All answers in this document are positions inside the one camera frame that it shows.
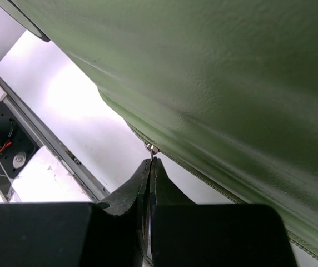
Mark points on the metal base rail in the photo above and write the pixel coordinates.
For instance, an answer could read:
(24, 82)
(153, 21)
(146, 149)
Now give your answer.
(35, 165)

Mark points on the green suitcase blue lining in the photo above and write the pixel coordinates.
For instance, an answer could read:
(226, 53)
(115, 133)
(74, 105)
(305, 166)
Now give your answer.
(227, 89)

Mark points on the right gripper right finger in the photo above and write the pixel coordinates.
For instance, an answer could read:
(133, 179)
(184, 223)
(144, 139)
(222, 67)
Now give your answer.
(184, 233)

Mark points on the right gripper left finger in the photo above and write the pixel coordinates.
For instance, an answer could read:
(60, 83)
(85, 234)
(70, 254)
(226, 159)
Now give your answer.
(76, 233)

